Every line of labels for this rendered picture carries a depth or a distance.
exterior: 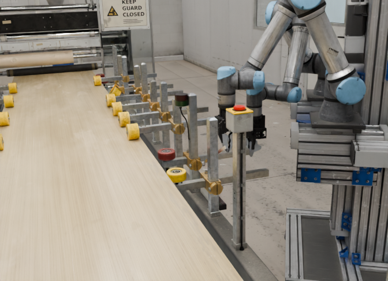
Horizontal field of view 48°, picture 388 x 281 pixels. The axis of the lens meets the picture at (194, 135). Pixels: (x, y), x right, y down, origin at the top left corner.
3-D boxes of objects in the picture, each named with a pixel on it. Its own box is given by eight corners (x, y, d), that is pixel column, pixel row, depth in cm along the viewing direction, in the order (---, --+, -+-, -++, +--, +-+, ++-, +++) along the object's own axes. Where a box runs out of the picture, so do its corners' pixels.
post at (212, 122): (216, 223, 188) (214, 115, 173) (219, 226, 185) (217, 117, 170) (208, 224, 187) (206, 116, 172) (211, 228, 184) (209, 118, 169)
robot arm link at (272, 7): (318, 78, 244) (286, 15, 203) (293, 76, 253) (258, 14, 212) (325, 60, 248) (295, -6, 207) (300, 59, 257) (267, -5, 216)
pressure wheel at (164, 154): (173, 168, 209) (172, 146, 205) (178, 174, 202) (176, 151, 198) (157, 171, 207) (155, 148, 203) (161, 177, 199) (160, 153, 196)
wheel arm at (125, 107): (193, 101, 281) (193, 96, 280) (195, 102, 278) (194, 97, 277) (115, 109, 266) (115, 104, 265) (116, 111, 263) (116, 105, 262)
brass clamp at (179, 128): (178, 126, 232) (178, 117, 230) (186, 134, 220) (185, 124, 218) (167, 128, 230) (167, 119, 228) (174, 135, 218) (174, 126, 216)
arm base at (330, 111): (351, 113, 202) (353, 92, 199) (355, 123, 188) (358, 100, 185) (317, 112, 205) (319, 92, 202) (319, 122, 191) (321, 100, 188)
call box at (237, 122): (244, 127, 151) (244, 105, 149) (253, 133, 145) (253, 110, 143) (225, 130, 149) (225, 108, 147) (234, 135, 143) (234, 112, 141)
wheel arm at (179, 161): (246, 154, 217) (246, 146, 216) (249, 156, 214) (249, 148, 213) (161, 167, 204) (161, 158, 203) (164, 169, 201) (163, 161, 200)
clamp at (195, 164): (193, 160, 212) (192, 150, 211) (202, 169, 200) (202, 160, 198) (182, 161, 211) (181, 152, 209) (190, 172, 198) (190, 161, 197)
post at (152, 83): (159, 153, 279) (155, 79, 264) (160, 155, 276) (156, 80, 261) (153, 154, 278) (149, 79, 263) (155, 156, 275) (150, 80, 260)
